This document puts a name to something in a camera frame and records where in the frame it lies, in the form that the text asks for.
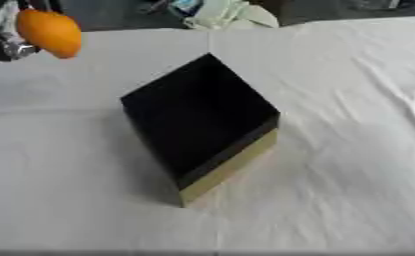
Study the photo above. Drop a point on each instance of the tan cardboard box black inside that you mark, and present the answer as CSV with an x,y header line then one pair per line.
x,y
199,113

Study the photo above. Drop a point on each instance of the orange toy mango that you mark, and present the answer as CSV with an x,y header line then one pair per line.
x,y
50,31

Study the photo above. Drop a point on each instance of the pale crumpled bag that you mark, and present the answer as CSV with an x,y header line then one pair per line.
x,y
234,15

